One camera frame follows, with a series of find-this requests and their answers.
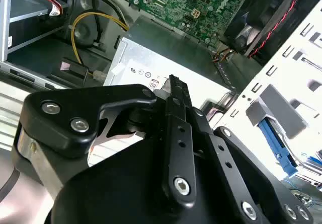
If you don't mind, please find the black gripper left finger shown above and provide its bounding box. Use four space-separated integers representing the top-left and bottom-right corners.
19 74 199 209

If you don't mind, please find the hard disk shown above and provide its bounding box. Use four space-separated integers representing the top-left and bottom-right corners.
258 117 296 178

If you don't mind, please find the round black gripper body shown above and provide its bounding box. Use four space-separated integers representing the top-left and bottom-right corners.
44 137 245 224

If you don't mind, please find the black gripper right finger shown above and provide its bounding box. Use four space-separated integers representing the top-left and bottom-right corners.
178 79 314 224

